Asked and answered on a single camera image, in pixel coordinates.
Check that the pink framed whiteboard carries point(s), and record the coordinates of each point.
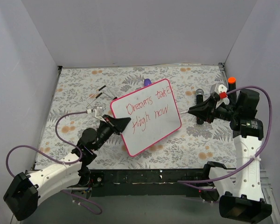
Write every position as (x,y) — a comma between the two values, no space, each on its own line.
(153,112)

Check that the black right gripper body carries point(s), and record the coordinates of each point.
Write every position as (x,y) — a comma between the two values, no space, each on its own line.
(210,112)

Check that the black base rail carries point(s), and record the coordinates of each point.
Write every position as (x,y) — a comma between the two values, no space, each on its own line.
(141,182)

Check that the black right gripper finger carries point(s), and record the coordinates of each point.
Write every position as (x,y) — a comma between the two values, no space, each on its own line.
(201,116)
(204,106)

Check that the white wire whiteboard stand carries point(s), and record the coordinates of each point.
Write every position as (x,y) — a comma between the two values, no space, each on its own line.
(100,98)

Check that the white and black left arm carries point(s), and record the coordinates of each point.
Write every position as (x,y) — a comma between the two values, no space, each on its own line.
(27,192)

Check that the black microphone with grey head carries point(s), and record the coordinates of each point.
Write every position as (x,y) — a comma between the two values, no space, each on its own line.
(199,99)

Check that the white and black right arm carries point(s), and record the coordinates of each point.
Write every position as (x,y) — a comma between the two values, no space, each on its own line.
(240,193)

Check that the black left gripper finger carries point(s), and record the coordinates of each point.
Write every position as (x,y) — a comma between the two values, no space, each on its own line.
(119,122)
(119,130)

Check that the black stick with orange tip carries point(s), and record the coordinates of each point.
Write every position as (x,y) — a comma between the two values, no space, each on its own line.
(232,86)

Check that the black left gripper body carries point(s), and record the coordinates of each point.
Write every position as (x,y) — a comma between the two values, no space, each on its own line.
(112,125)

